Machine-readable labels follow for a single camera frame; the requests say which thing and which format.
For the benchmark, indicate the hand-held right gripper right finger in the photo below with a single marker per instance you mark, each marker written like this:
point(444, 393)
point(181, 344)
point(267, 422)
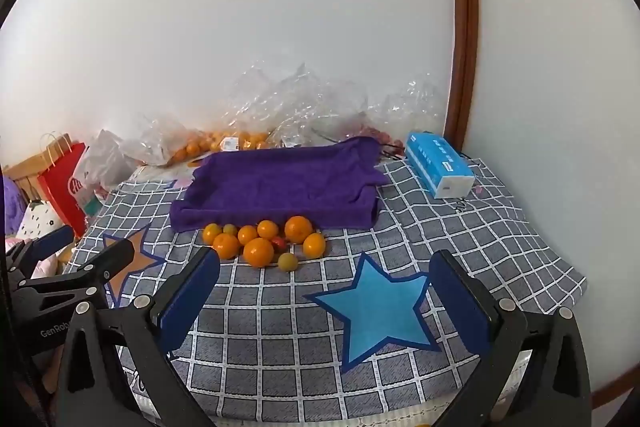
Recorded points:
point(462, 302)

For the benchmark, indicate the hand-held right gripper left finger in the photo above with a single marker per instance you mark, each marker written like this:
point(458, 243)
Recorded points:
point(185, 302)

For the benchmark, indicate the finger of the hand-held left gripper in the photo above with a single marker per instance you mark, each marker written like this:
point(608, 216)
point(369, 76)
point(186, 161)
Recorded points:
point(50, 241)
point(112, 259)

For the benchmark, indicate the yellowish small orange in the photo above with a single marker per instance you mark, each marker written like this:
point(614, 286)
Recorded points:
point(212, 233)

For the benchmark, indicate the small green plum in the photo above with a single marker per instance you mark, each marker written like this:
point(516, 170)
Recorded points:
point(229, 229)
point(287, 262)

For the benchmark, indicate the large orange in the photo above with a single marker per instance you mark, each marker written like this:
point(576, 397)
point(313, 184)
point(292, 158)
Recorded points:
point(298, 228)
point(258, 253)

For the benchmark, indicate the small red apple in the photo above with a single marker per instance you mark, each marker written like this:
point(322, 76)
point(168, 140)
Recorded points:
point(278, 243)

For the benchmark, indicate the purple towel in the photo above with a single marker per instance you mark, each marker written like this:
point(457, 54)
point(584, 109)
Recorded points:
point(280, 182)

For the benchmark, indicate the white spotted cloth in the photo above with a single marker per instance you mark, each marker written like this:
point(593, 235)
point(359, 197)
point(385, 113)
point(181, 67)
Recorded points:
point(37, 219)

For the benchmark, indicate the red paper bag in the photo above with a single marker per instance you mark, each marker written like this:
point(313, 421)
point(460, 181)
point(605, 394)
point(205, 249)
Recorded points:
point(60, 197)

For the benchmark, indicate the purple cloth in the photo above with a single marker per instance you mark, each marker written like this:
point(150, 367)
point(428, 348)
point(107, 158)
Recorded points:
point(10, 207)

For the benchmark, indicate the wooden furniture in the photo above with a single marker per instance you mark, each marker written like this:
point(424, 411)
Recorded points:
point(22, 172)

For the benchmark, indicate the white plastic bag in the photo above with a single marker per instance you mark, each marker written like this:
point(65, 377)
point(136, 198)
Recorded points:
point(102, 162)

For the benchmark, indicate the printed white carton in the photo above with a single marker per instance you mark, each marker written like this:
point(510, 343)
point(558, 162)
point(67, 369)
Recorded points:
point(150, 172)

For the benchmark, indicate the grey checkered star blanket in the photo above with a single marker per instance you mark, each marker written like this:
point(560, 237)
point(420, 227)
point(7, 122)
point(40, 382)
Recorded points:
point(280, 322)

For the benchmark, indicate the blue tissue pack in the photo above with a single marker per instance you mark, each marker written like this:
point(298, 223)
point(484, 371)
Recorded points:
point(435, 162)

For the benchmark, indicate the labelled clear bag of oranges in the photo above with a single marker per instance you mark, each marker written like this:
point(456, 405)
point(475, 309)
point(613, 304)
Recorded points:
point(240, 139)

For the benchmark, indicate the clear bag of red fruit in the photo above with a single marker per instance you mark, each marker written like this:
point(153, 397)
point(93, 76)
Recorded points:
point(400, 107)

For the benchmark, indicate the crumpled clear plastic bag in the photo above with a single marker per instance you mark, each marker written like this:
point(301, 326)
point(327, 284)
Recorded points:
point(300, 102)

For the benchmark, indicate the wooden door frame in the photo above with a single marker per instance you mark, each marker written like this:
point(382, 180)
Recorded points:
point(467, 7)

